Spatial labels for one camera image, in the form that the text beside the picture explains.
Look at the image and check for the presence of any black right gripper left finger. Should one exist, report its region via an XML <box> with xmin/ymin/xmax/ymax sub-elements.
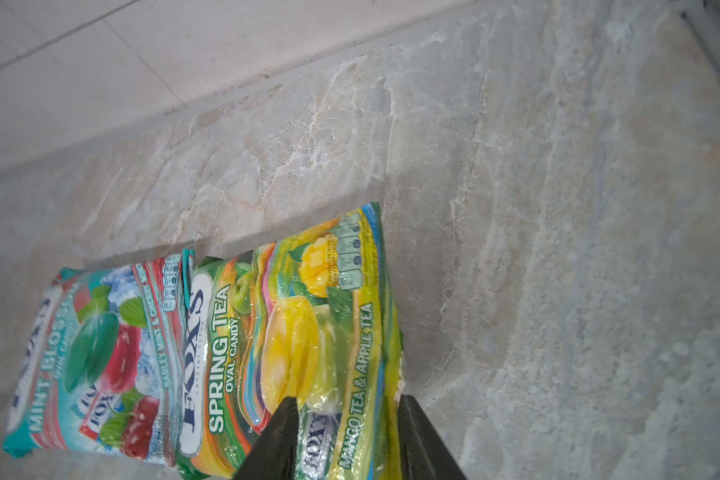
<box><xmin>232</xmin><ymin>397</ymin><xmax>300</xmax><ymax>480</ymax></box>

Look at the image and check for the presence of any spring tea candy bag yellow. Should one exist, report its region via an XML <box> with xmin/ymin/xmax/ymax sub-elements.
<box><xmin>178</xmin><ymin>202</ymin><xmax>403</xmax><ymax>479</ymax></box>

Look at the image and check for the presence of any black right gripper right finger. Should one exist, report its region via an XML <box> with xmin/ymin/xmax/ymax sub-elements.
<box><xmin>398</xmin><ymin>395</ymin><xmax>466</xmax><ymax>480</ymax></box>

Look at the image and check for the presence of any mint blossom candy bag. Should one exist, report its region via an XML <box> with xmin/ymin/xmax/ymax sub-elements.
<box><xmin>3</xmin><ymin>249</ymin><xmax>194</xmax><ymax>467</ymax></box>

